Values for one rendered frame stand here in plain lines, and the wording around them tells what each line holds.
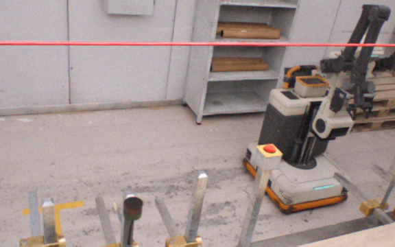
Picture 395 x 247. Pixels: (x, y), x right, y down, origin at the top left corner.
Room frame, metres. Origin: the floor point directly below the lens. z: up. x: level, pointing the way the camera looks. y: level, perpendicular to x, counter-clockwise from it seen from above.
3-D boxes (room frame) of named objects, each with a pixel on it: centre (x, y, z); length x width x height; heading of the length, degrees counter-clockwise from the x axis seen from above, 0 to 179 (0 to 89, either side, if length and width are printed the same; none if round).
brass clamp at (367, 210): (1.55, -0.92, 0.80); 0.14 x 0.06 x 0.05; 117
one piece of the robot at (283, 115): (2.81, -0.84, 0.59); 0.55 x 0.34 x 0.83; 116
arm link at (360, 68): (2.21, -0.89, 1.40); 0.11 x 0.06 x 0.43; 117
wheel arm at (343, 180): (1.59, -0.88, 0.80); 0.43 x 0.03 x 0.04; 27
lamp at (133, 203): (0.96, 0.16, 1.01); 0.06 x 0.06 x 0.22; 27
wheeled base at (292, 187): (2.73, -0.88, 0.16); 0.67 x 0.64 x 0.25; 26
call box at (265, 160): (1.23, -0.28, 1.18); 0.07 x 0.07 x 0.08; 27
